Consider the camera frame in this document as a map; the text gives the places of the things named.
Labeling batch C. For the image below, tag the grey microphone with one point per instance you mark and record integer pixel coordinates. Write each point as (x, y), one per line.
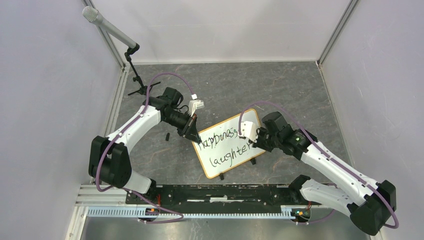
(93, 16)

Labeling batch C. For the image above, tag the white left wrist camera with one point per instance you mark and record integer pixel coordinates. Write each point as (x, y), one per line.
(195, 104)

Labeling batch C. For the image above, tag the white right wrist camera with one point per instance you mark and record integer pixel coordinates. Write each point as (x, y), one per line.
(249, 130)

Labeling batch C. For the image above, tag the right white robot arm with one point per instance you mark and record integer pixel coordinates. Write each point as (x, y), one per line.
(368, 203)

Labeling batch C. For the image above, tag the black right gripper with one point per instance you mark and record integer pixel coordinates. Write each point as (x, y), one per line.
(259, 130)

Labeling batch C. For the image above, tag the yellow framed whiteboard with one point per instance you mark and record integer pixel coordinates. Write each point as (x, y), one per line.
(221, 149)

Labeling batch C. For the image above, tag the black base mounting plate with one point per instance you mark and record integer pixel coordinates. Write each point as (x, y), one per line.
(225, 199)

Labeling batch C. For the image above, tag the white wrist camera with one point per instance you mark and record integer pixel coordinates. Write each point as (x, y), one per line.
(249, 130)
(195, 104)

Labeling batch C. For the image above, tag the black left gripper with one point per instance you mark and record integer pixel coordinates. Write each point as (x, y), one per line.
(190, 131)

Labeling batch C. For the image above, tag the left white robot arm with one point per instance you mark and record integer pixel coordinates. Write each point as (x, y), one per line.
(109, 160)

